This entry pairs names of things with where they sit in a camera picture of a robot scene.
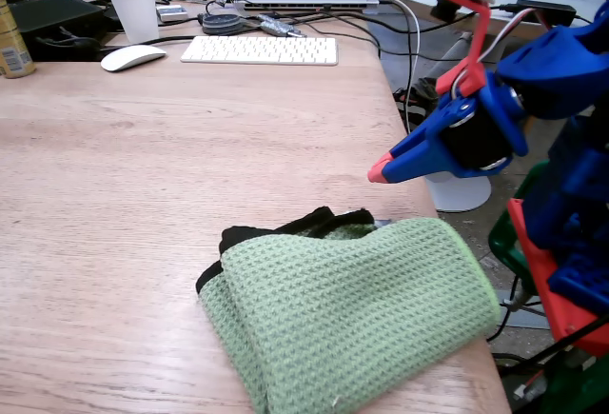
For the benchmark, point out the blue gripper black motor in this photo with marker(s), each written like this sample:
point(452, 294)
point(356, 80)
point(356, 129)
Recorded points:
point(468, 140)

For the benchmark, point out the green waffle weave cloth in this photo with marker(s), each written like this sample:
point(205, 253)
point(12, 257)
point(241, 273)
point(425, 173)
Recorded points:
point(342, 309)

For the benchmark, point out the blue printed robot arm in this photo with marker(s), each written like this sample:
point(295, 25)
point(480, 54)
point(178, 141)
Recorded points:
point(552, 76)

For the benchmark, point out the black sneaker orange details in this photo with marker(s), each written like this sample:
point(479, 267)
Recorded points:
point(421, 92)

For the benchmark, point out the grey trouser leg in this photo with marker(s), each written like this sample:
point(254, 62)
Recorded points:
point(449, 57)

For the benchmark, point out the green plastic clamp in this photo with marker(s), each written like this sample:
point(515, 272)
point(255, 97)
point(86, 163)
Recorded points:
point(580, 390)
point(504, 242)

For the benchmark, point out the silver taped connector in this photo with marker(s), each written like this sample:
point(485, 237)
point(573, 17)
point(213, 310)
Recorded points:
point(278, 27)

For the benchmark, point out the white keyboard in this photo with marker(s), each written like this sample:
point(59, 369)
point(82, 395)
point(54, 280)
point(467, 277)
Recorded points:
point(259, 50)

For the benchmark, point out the black power adapter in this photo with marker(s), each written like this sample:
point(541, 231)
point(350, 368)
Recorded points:
point(547, 10)

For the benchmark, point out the grey floor plate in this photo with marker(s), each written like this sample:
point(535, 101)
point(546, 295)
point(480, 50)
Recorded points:
point(528, 319)

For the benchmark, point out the small silver box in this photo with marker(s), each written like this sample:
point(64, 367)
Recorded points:
point(171, 13)

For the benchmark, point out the white computer mouse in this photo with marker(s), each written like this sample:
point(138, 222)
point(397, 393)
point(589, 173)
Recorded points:
point(131, 57)

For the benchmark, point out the white paper cup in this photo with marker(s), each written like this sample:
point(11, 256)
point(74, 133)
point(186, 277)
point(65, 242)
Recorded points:
point(135, 9)

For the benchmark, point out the black box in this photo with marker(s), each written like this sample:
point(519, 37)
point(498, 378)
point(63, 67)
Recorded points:
point(52, 16)

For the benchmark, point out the yellow drink can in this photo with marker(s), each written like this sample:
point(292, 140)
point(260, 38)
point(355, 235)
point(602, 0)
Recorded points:
point(12, 47)

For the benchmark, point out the red camera mount bracket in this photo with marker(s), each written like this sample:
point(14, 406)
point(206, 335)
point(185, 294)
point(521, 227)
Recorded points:
point(478, 52)

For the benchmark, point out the red robot base plate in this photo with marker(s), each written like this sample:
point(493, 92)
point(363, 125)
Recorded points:
point(542, 271)

